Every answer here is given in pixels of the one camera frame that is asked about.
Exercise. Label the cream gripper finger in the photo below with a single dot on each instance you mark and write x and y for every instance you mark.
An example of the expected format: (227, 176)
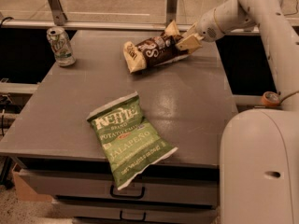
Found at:
(190, 43)
(192, 30)

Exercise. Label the metal railing bracket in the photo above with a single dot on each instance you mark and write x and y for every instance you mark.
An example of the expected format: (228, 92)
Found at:
(57, 11)
(171, 10)

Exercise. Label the brown chip bag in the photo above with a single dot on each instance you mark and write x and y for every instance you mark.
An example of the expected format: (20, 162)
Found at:
(155, 50)

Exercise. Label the left metal railing bracket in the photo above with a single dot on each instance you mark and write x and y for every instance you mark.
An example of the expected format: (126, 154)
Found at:
(57, 11)

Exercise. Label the green jalapeno chip bag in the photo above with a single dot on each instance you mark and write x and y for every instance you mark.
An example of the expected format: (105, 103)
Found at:
(131, 144)

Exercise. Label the orange tape roll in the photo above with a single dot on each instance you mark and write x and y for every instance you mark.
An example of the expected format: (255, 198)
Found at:
(270, 98)

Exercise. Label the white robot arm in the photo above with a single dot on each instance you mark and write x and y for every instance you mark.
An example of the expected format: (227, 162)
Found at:
(259, 157)

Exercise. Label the lower black drawer handle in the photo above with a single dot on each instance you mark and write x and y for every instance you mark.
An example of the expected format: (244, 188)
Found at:
(133, 216)

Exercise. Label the upper black drawer handle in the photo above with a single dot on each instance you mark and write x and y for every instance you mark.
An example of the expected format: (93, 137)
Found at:
(129, 193)

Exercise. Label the horizontal metal rail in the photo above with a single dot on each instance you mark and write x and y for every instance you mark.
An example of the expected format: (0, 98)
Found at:
(84, 25)

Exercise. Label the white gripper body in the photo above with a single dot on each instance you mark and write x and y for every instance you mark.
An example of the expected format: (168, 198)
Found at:
(206, 28)

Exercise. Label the green soda can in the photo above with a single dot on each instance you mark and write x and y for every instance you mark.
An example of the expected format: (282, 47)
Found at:
(60, 45)

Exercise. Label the middle metal railing bracket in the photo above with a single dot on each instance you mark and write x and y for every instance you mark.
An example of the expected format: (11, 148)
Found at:
(171, 10)

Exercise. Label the grey drawer cabinet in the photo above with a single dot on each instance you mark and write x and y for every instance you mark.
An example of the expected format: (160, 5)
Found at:
(57, 149)

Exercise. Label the black drawer handle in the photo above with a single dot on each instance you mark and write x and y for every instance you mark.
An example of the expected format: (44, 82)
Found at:
(133, 216)
(129, 193)

